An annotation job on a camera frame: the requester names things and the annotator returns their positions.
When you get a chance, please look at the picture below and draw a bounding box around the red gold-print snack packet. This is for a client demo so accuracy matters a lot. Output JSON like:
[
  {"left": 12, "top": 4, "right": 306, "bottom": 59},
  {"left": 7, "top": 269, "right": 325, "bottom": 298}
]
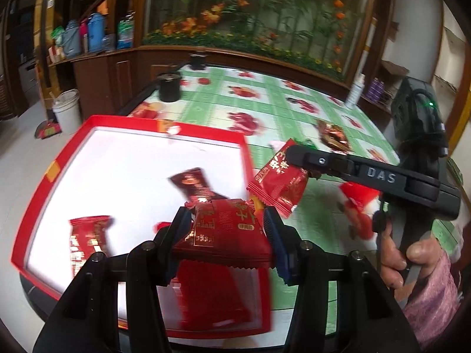
[{"left": 246, "top": 138, "right": 310, "bottom": 218}]

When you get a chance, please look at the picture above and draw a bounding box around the large black cup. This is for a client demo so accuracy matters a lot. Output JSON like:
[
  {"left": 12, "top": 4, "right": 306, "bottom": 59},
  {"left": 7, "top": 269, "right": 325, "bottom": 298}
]
[{"left": 157, "top": 72, "right": 183, "bottom": 103}]

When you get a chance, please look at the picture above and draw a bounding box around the red white snack packet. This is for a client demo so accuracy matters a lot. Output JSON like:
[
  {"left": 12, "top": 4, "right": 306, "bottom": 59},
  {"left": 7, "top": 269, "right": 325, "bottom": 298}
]
[{"left": 338, "top": 183, "right": 384, "bottom": 240}]

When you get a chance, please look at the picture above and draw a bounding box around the brown foil snack wrapper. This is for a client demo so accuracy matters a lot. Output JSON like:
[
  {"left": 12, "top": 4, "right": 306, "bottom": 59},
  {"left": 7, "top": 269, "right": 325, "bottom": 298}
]
[{"left": 316, "top": 119, "right": 351, "bottom": 152}]

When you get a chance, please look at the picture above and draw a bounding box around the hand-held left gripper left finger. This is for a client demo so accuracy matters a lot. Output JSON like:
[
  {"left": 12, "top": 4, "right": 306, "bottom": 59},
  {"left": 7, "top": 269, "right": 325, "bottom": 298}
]
[{"left": 33, "top": 206, "right": 194, "bottom": 353}]

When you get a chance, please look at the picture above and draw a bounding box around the glass artificial flower display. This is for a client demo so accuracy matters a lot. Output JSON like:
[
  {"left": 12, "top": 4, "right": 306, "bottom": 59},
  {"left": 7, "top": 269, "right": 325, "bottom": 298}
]
[{"left": 142, "top": 0, "right": 373, "bottom": 82}]

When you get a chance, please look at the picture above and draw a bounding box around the small black cup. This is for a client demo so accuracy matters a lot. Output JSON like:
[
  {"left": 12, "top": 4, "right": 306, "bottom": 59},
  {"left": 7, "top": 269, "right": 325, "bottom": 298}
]
[{"left": 189, "top": 52, "right": 208, "bottom": 71}]

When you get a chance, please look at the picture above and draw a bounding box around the blue thermos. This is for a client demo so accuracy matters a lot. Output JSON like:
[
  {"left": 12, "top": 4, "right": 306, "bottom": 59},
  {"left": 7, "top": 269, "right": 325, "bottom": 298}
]
[{"left": 87, "top": 12, "right": 106, "bottom": 53}]

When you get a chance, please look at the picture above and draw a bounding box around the red thermos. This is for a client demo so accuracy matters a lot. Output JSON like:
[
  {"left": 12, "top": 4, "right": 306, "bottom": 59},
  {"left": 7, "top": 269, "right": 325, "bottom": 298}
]
[{"left": 79, "top": 18, "right": 91, "bottom": 54}]

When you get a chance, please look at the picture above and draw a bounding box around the red broom head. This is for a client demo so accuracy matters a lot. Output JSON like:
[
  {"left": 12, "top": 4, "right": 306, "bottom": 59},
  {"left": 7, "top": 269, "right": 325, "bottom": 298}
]
[{"left": 35, "top": 121, "right": 62, "bottom": 140}]

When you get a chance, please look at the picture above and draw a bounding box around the gold wooden pillar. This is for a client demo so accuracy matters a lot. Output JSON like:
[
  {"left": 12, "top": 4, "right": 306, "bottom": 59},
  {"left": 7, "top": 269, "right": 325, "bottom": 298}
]
[{"left": 34, "top": 0, "right": 60, "bottom": 89}]

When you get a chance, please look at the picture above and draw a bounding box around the large red snack packet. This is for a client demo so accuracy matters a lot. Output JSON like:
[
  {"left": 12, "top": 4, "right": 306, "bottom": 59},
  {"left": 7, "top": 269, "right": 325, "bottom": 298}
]
[{"left": 172, "top": 199, "right": 273, "bottom": 270}]

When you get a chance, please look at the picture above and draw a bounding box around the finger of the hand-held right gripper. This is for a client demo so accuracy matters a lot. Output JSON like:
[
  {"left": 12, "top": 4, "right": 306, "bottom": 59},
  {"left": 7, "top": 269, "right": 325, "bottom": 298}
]
[{"left": 285, "top": 144, "right": 356, "bottom": 177}]

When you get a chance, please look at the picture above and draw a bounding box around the person's right hand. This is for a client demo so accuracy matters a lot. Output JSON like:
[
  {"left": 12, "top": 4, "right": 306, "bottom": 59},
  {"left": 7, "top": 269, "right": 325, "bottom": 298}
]
[{"left": 380, "top": 222, "right": 445, "bottom": 289}]

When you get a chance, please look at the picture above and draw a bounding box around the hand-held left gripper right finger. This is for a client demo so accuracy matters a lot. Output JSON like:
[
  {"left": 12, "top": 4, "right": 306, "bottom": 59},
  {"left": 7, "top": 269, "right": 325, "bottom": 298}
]
[{"left": 262, "top": 207, "right": 422, "bottom": 353}]

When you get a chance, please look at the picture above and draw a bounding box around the wooden cabinet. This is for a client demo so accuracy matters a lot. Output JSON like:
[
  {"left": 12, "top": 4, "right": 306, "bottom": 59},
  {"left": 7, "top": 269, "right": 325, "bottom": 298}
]
[{"left": 48, "top": 44, "right": 391, "bottom": 118}]

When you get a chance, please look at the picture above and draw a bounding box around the white plastic bucket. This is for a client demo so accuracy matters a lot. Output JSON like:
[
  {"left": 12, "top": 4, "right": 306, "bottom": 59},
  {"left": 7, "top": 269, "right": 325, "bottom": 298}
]
[{"left": 52, "top": 89, "right": 82, "bottom": 135}]

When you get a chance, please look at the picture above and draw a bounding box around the person's right forearm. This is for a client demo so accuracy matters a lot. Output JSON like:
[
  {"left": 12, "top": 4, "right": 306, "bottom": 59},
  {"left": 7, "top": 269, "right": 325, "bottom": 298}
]
[{"left": 402, "top": 224, "right": 465, "bottom": 351}]

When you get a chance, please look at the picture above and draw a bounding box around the green checked fruit tablecloth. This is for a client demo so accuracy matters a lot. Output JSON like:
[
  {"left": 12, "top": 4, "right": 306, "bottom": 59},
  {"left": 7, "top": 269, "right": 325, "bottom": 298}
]
[{"left": 118, "top": 62, "right": 465, "bottom": 336}]

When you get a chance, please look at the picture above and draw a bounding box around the grey thermos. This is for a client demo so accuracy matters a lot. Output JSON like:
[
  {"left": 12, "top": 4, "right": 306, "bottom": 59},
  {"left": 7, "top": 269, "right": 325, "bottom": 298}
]
[{"left": 62, "top": 19, "right": 82, "bottom": 58}]

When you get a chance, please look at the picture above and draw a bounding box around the cardboard box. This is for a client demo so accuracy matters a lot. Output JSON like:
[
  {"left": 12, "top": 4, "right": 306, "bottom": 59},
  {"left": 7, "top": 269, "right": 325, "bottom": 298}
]
[{"left": 380, "top": 60, "right": 410, "bottom": 86}]

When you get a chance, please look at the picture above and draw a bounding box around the red shallow box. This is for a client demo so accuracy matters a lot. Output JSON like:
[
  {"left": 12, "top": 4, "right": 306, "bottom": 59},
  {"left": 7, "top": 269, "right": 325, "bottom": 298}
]
[{"left": 11, "top": 115, "right": 273, "bottom": 341}]

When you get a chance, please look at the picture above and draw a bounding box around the dark red snack packet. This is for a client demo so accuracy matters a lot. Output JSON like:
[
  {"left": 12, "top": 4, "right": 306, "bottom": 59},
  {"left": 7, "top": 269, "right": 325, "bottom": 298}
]
[{"left": 168, "top": 167, "right": 229, "bottom": 207}]

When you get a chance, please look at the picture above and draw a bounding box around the white spray bottle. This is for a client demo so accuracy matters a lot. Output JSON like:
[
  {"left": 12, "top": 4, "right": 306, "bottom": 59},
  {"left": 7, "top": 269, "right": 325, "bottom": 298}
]
[{"left": 346, "top": 74, "right": 367, "bottom": 108}]

